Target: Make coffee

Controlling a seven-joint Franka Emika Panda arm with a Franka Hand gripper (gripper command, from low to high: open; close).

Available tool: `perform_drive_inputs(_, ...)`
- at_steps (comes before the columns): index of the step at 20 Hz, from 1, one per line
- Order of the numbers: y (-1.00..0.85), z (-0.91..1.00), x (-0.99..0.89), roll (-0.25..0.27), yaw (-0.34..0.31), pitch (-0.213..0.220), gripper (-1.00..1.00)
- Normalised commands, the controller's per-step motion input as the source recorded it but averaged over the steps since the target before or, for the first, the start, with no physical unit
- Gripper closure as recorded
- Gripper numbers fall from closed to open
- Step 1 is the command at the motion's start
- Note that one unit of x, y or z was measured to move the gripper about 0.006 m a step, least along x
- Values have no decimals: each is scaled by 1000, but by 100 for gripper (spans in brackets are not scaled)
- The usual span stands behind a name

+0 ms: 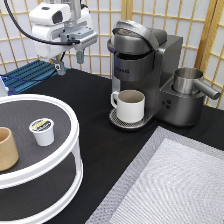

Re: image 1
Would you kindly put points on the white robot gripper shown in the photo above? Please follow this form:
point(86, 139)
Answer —
point(66, 25)

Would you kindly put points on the white coffee pod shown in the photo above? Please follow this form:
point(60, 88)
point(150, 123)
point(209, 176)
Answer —
point(43, 131)

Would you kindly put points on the grey coffee machine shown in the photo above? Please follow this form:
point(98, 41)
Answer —
point(145, 59)

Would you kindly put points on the white ceramic mug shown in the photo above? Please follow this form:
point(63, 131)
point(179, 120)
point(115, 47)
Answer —
point(129, 105)

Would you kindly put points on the black tablecloth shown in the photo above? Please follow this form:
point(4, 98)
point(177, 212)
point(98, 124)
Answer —
point(106, 150)

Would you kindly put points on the white two-tier round shelf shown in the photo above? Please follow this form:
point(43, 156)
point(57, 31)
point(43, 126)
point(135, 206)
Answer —
point(46, 178)

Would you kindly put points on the tan wooden cup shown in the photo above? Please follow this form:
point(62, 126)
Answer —
point(8, 150)

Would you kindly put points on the steel milk frother jug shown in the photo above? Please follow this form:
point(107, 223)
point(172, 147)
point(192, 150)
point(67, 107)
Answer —
point(188, 81)

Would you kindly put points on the wooden shoji screen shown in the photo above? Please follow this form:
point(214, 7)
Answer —
point(199, 22)

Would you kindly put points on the grey woven placemat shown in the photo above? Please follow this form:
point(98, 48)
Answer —
point(172, 180)

